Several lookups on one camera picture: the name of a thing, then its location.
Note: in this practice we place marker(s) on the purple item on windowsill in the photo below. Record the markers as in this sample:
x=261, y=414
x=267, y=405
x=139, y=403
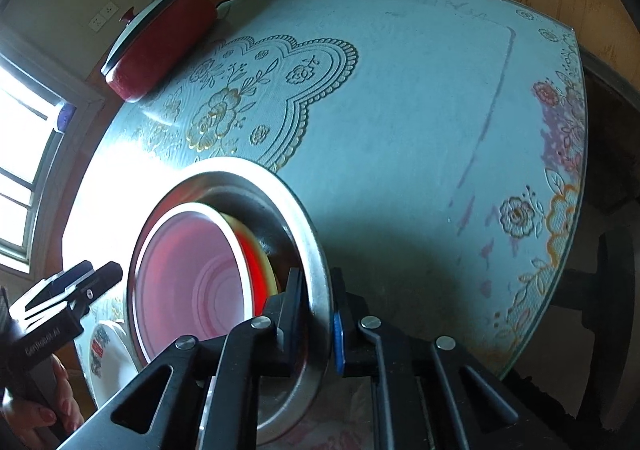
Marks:
x=67, y=117

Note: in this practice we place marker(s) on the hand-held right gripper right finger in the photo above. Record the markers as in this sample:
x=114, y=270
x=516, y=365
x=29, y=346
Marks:
x=339, y=342

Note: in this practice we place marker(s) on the person's left hand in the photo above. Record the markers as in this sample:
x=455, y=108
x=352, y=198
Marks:
x=30, y=417

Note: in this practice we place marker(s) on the red plastic bowl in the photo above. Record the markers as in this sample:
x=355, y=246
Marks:
x=190, y=280

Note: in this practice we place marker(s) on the stainless steel bowl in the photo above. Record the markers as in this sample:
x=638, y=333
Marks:
x=300, y=220

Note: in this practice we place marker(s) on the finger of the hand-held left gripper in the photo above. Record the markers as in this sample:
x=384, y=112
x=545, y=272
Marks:
x=100, y=282
x=60, y=282

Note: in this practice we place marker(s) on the yellow bowl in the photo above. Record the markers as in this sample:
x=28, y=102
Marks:
x=262, y=260

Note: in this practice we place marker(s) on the window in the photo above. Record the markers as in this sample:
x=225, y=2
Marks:
x=25, y=129

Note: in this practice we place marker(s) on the white wall outlet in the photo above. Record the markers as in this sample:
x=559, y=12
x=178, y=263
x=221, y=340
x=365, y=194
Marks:
x=105, y=15

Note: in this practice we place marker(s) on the dark pot lid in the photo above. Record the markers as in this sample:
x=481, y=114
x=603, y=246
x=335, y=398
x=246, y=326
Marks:
x=140, y=32

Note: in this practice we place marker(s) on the red cooking pot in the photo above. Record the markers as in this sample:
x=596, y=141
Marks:
x=160, y=49

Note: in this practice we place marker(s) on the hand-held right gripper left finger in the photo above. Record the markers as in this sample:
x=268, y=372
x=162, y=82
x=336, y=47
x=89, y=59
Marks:
x=295, y=325

